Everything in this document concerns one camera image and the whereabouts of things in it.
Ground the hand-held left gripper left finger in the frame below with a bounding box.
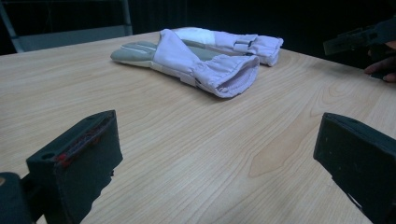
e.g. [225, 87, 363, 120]
[26, 109, 123, 224]

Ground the grey metal frame stand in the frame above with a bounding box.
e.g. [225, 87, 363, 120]
[0, 0, 134, 53]

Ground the lavender ski glove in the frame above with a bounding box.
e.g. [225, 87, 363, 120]
[109, 28, 261, 99]
[172, 26, 285, 67]

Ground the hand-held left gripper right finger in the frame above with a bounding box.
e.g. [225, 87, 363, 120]
[313, 112, 396, 224]

